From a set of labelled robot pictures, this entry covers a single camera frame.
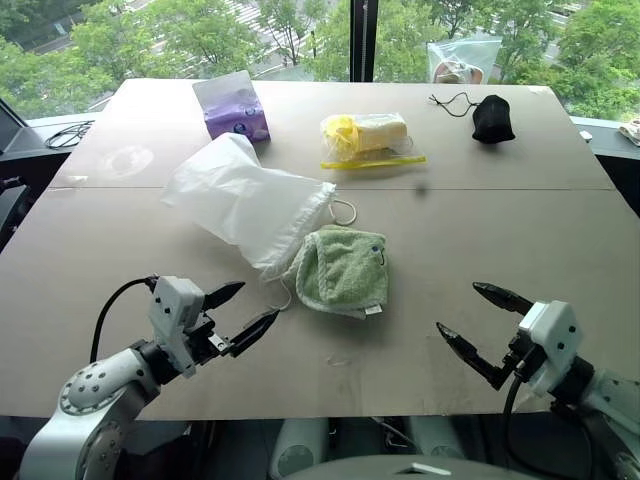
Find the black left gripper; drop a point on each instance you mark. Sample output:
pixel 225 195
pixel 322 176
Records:
pixel 202 340

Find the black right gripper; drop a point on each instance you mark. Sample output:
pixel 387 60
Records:
pixel 525 357

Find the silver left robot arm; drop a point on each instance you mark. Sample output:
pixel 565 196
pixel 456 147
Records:
pixel 87 387

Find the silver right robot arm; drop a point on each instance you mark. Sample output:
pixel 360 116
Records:
pixel 612 400

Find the green terry towel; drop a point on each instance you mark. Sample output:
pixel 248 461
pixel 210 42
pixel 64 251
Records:
pixel 345 275

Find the yellow zip bag with cloth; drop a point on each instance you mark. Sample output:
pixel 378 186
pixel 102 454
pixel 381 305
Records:
pixel 370 132

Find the clear zip bag with items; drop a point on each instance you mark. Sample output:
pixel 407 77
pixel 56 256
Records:
pixel 462 62

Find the white rounded robot leg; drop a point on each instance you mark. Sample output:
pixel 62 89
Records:
pixel 300 445
pixel 435 435

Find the grey curved robot torso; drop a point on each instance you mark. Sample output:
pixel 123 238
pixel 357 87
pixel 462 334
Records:
pixel 400 470

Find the purple tissue pack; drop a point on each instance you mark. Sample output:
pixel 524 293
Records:
pixel 232 112

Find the small white block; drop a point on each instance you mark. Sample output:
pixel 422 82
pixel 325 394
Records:
pixel 586 136

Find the white patterned cloth item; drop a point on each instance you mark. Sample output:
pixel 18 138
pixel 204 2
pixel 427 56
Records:
pixel 631 132

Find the black device beside table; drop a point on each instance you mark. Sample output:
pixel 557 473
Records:
pixel 10 205

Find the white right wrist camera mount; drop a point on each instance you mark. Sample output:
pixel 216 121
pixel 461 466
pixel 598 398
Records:
pixel 550 330

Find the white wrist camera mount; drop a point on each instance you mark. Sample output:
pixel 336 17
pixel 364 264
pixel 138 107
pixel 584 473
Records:
pixel 550 330
pixel 172 305

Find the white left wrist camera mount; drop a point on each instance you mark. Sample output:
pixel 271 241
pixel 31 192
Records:
pixel 172 305

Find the dark window frame post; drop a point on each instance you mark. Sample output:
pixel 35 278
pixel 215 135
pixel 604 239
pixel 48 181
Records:
pixel 362 40

